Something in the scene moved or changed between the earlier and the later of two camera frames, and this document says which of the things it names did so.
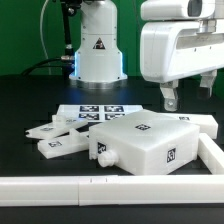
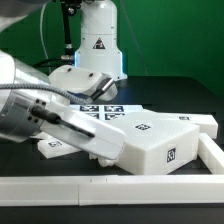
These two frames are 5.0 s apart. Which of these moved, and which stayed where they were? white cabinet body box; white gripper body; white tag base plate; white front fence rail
Moved: white gripper body
Stayed: white cabinet body box; white tag base plate; white front fence rail
